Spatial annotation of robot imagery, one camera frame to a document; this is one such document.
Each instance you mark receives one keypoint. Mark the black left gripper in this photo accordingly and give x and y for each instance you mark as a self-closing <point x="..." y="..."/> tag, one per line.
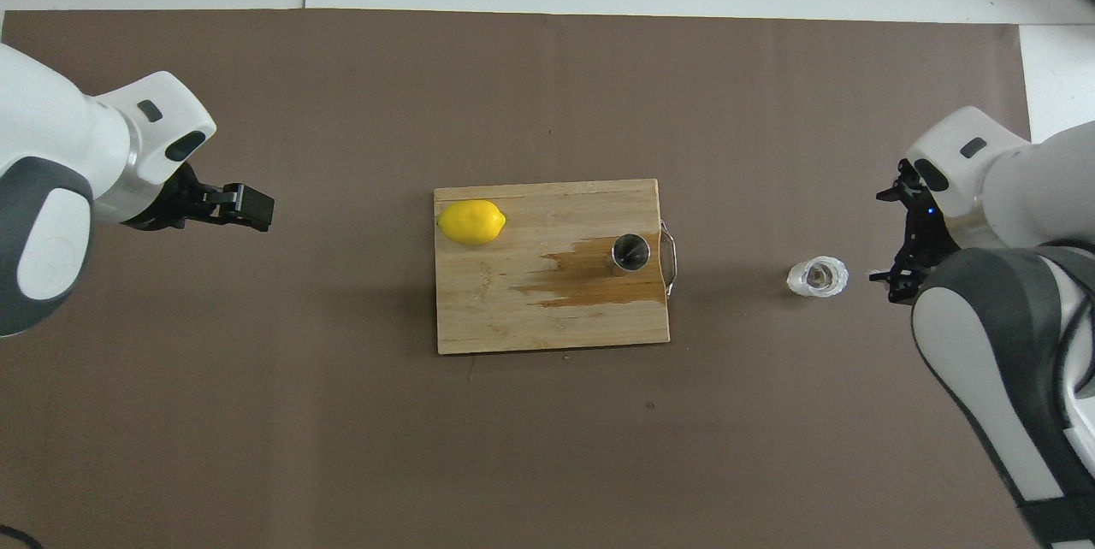
<point x="171" y="203"/>

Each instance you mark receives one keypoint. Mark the yellow lemon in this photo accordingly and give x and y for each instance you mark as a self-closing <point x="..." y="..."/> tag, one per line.
<point x="470" y="222"/>

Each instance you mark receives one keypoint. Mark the brown paper table mat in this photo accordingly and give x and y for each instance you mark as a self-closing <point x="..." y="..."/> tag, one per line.
<point x="342" y="446"/>

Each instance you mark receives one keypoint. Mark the steel jigger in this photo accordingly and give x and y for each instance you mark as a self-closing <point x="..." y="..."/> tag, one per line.
<point x="631" y="251"/>

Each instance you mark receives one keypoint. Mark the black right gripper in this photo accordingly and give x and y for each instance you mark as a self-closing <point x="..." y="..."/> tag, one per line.
<point x="926" y="228"/>

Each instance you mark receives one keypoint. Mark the clear glass cup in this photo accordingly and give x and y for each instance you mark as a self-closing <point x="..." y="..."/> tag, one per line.
<point x="819" y="277"/>

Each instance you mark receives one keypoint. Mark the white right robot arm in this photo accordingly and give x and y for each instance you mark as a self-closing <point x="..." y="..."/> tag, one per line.
<point x="1009" y="344"/>

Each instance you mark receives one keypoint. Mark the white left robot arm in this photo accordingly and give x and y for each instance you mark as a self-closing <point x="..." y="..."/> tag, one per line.
<point x="51" y="147"/>

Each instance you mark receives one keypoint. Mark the wooden cutting board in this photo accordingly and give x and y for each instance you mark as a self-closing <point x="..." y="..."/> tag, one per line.
<point x="496" y="301"/>

